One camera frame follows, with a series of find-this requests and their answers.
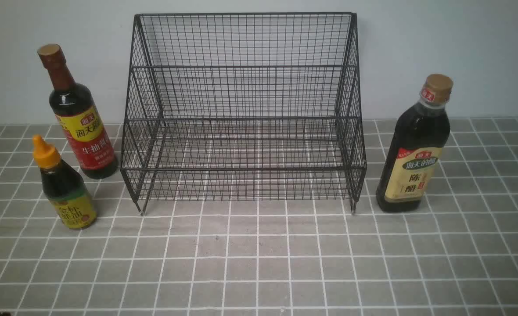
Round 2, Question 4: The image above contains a soy sauce bottle red label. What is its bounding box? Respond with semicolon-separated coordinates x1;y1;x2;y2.
37;43;118;179

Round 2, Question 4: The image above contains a vinegar bottle tan label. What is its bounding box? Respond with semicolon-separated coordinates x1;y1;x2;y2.
376;73;453;213

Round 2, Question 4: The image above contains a black wire mesh rack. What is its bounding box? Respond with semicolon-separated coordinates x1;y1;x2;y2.
120;12;367;214

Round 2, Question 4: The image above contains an oyster sauce bottle orange cap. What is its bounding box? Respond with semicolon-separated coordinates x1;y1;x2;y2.
32;135;97;230

